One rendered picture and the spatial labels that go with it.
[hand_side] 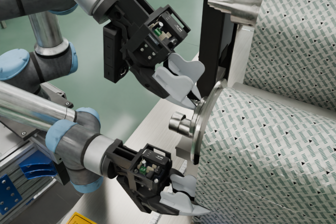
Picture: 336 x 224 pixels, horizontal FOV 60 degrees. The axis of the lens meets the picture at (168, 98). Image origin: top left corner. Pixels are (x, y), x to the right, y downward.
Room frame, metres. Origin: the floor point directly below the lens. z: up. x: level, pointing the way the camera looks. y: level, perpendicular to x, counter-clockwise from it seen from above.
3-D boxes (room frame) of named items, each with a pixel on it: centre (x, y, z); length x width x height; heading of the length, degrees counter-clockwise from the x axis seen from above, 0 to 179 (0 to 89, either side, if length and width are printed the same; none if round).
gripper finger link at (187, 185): (0.29, -0.04, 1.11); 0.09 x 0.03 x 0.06; 63
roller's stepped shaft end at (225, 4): (0.59, -0.11, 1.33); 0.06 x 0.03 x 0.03; 62
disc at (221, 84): (0.33, -0.07, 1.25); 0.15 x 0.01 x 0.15; 152
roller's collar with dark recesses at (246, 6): (0.56, -0.17, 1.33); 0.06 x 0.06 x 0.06; 62
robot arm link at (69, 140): (0.40, 0.20, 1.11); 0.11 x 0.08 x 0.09; 62
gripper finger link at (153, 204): (0.28, 0.01, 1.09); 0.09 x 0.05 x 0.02; 61
